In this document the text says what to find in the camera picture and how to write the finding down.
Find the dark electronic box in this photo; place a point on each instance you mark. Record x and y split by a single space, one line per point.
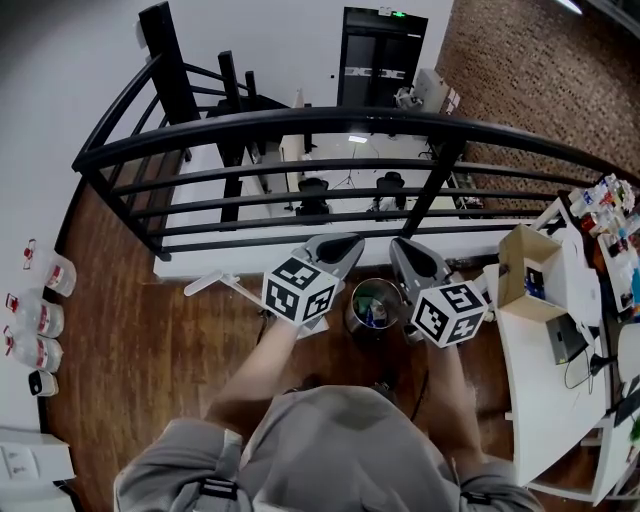
565 340

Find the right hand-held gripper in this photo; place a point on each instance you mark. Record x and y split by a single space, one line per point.
447 315

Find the person's right forearm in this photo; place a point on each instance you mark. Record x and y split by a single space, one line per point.
452 400

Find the steel trash bin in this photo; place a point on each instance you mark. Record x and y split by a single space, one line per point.
357 322

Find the small white waste bin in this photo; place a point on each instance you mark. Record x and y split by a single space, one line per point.
44 384

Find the person's right black shoe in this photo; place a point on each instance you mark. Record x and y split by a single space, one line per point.
385 391

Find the open cardboard box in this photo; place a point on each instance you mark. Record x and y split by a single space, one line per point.
515 280

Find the person's left black shoe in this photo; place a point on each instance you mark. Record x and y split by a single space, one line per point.
305 385

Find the white desk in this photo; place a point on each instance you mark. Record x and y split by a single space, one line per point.
540 390

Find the person's gray shirt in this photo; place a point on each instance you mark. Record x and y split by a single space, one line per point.
330 450

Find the cluster of small bottles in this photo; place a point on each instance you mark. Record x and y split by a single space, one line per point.
605 205

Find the person's left forearm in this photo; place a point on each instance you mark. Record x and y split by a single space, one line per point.
255 370

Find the dark blue paper scrap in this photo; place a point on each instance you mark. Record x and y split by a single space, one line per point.
372 316

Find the black barcode scanner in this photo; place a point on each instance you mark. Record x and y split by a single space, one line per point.
602 365

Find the black metal railing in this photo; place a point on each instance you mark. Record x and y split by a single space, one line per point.
300 121

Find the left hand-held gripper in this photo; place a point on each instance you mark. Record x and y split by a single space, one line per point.
297 295

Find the teal packet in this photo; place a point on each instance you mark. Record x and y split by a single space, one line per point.
364 303

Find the person's black shoe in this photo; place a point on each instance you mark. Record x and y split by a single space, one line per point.
385 391
305 385

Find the ceiling strip light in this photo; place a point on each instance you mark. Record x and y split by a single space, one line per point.
572 5

